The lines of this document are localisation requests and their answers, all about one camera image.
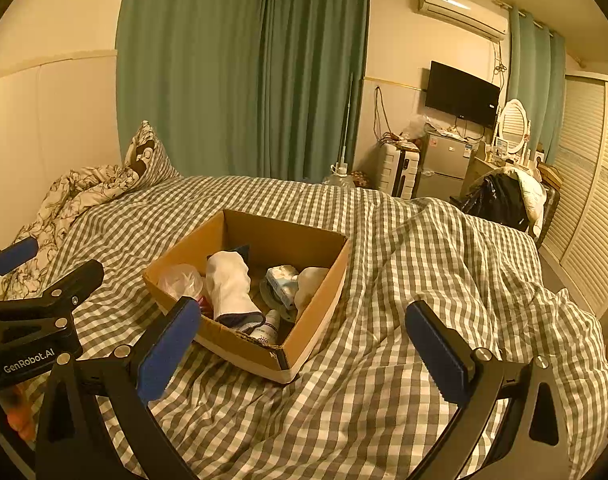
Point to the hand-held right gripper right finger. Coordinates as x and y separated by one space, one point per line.
436 347

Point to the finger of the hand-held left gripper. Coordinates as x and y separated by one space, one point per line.
14 254
79 277

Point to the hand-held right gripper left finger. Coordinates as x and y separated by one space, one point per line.
166 350

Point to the brown cardboard box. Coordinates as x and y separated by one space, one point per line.
234 345

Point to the clear plastic bag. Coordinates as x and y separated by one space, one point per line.
181 280

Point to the white sock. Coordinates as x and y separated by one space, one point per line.
229 285
311 282

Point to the white cream tube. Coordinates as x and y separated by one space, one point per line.
266 331

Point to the person's left hand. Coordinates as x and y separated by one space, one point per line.
19 412

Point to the green checked blanket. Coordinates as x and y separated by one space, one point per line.
393 280

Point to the floral quilt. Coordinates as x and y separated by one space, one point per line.
69 190

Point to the floral checked pillow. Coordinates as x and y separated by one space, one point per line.
154 160

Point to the black jacket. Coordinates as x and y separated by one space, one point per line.
498 200

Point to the white jacket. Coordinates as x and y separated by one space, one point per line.
533 200

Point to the brown chair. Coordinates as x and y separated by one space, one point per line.
551 210

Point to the white suitcase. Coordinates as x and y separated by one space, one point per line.
393 170

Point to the wooden dressing table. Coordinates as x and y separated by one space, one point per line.
481 167

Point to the silver small fridge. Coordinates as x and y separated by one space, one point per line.
441 160

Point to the white louvred wardrobe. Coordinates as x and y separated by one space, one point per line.
588 185

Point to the white oval mirror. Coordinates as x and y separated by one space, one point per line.
513 122

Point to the white pole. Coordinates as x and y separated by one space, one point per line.
346 120

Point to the wide green curtain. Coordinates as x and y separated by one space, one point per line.
209 60

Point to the narrow green curtain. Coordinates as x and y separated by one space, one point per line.
533 70

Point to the white air conditioner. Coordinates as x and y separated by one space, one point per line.
458 10

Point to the black wall television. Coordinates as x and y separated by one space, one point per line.
461 92

